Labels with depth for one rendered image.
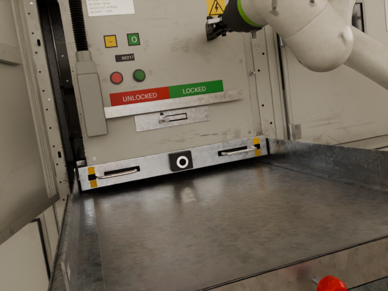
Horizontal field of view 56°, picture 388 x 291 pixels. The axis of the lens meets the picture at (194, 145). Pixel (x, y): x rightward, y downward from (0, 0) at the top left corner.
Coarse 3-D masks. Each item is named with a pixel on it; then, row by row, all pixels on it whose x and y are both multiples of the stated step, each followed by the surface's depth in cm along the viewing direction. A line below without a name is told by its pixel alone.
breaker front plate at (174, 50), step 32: (64, 0) 90; (160, 0) 97; (192, 0) 100; (96, 32) 93; (128, 32) 95; (160, 32) 98; (192, 32) 100; (96, 64) 94; (128, 64) 96; (160, 64) 98; (192, 64) 101; (224, 64) 104; (128, 128) 97; (160, 128) 100; (192, 128) 102; (224, 128) 105; (96, 160) 95
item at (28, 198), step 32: (0, 0) 87; (0, 32) 84; (0, 64) 82; (32, 64) 94; (0, 96) 80; (32, 96) 96; (0, 128) 78; (32, 128) 95; (0, 160) 76; (32, 160) 92; (0, 192) 75; (32, 192) 89; (0, 224) 73
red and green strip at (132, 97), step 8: (216, 80) 103; (152, 88) 98; (160, 88) 99; (168, 88) 99; (176, 88) 100; (184, 88) 101; (192, 88) 101; (200, 88) 102; (208, 88) 103; (216, 88) 104; (112, 96) 95; (120, 96) 96; (128, 96) 96; (136, 96) 97; (144, 96) 98; (152, 96) 98; (160, 96) 99; (168, 96) 100; (176, 96) 100; (184, 96) 101; (112, 104) 95; (120, 104) 96; (128, 104) 97
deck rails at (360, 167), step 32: (256, 160) 111; (288, 160) 99; (320, 160) 85; (352, 160) 74; (384, 160) 66; (384, 192) 64; (96, 224) 68; (64, 256) 37; (96, 256) 52; (96, 288) 43
